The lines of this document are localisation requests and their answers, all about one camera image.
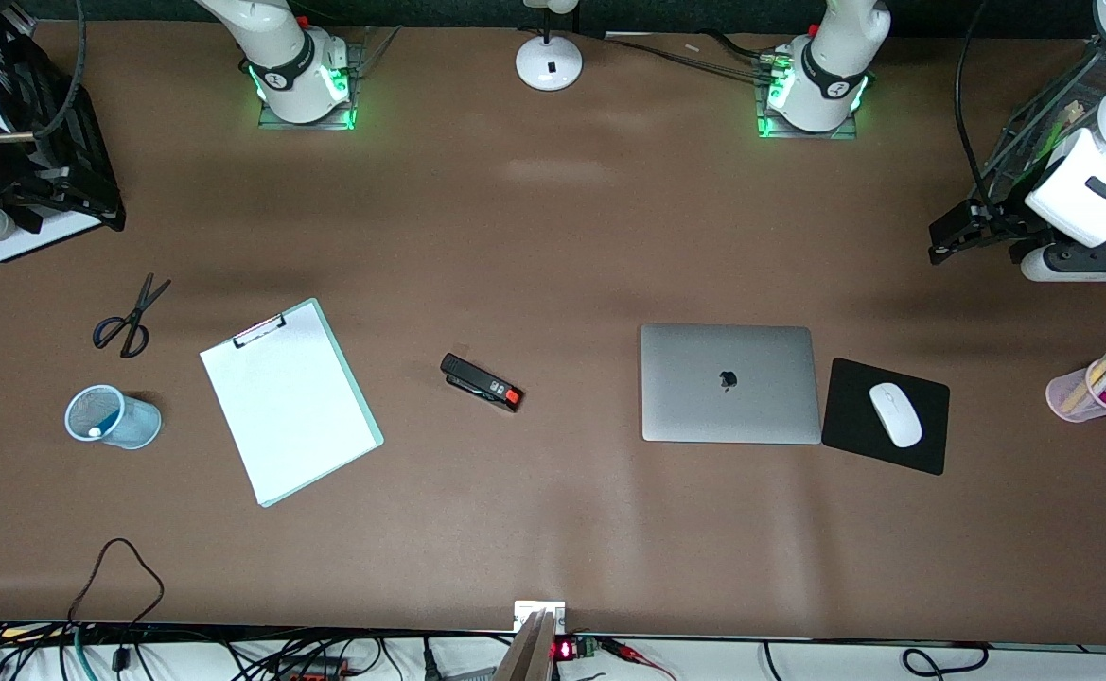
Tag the blue mesh pen cup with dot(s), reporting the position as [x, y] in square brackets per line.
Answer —
[141, 426]

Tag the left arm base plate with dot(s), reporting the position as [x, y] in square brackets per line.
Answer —
[846, 132]

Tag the pink pen cup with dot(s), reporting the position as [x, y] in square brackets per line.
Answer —
[1063, 395]

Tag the yellow wooden ruler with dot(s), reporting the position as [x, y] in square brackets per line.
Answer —
[1085, 386]

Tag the wooden clothespin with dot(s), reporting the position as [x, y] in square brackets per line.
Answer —
[1073, 113]

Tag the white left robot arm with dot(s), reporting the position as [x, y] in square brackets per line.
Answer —
[827, 57]

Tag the blue marker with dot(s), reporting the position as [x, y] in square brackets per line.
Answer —
[108, 411]

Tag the black stapler with red end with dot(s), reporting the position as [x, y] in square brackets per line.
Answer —
[482, 383]

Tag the white lamp base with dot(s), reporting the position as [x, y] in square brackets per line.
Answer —
[549, 64]

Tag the black mouse pad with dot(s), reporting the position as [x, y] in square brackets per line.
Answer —
[855, 430]

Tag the black scissors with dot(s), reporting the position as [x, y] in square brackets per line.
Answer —
[131, 317]

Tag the black stacked paper tray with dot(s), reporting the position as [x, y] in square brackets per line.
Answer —
[98, 180]

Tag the pale green clipboard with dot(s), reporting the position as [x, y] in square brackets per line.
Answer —
[363, 407]

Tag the silver laptop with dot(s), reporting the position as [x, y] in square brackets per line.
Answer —
[728, 383]

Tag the white paper sheet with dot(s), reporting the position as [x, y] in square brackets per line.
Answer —
[269, 426]

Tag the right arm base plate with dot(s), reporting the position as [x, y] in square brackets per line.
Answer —
[273, 121]

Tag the circuit board with red display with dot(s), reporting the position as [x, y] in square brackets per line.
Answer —
[573, 649]

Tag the white computer mouse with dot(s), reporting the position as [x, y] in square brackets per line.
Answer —
[896, 414]

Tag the green marker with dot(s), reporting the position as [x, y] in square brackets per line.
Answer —
[1050, 142]

